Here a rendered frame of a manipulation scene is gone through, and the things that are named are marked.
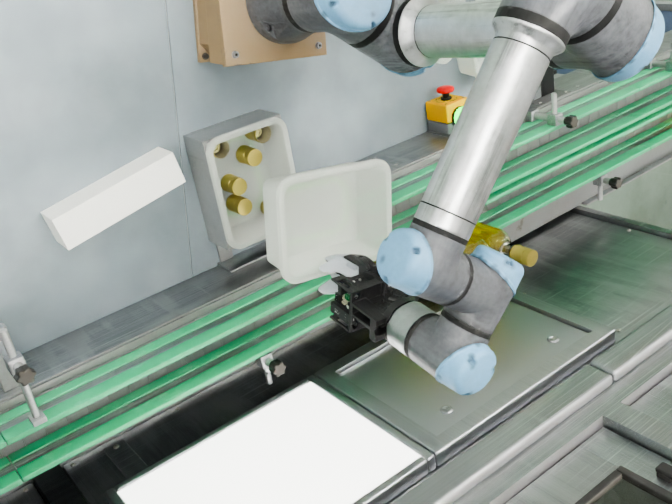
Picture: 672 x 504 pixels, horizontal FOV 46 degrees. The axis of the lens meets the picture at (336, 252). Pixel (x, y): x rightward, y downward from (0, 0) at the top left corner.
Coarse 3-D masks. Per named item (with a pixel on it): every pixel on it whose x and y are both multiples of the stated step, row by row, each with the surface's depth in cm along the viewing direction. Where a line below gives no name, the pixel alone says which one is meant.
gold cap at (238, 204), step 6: (228, 198) 155; (234, 198) 154; (240, 198) 153; (246, 198) 153; (228, 204) 155; (234, 204) 153; (240, 204) 152; (246, 204) 153; (234, 210) 154; (240, 210) 153; (246, 210) 154
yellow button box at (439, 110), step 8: (440, 96) 184; (456, 96) 182; (432, 104) 180; (440, 104) 178; (448, 104) 177; (456, 104) 178; (432, 112) 181; (440, 112) 179; (448, 112) 178; (432, 120) 182; (440, 120) 180; (448, 120) 178; (432, 128) 183; (440, 128) 181; (448, 128) 179
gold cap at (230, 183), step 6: (228, 174) 154; (222, 180) 153; (228, 180) 152; (234, 180) 150; (240, 180) 151; (222, 186) 153; (228, 186) 152; (234, 186) 151; (240, 186) 151; (246, 186) 152; (234, 192) 151; (240, 192) 152
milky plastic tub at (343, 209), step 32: (288, 192) 129; (320, 192) 133; (352, 192) 138; (384, 192) 133; (288, 224) 131; (320, 224) 135; (352, 224) 139; (384, 224) 135; (288, 256) 133; (320, 256) 133
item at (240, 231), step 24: (264, 120) 148; (216, 144) 143; (240, 144) 154; (264, 144) 157; (288, 144) 152; (216, 168) 144; (240, 168) 155; (264, 168) 159; (288, 168) 154; (216, 192) 146; (240, 216) 158; (240, 240) 153
